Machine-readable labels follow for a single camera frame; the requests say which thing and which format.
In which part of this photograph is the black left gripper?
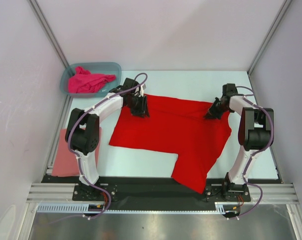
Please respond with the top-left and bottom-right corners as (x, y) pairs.
(126, 94), (150, 119)

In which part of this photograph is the red t-shirt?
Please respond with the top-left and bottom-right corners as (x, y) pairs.
(109, 94), (232, 194)

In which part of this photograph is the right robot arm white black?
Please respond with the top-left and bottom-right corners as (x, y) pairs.
(204, 83), (275, 201)

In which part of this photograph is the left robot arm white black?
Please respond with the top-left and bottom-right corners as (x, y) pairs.
(65, 73), (150, 200)

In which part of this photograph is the teal plastic basin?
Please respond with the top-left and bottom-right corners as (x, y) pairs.
(59, 62), (122, 98)

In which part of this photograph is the magenta crumpled t-shirt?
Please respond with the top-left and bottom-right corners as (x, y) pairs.
(68, 66), (116, 94)

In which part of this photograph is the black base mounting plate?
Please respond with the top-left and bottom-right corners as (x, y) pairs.
(41, 175), (282, 212)

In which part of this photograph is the folded pink t-shirt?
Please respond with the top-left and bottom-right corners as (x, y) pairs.
(51, 127), (102, 178)

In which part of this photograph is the aluminium frame rail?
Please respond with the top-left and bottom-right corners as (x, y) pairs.
(25, 182), (76, 204)

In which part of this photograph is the white slotted cable duct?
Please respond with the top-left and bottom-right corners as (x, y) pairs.
(37, 202), (106, 213)

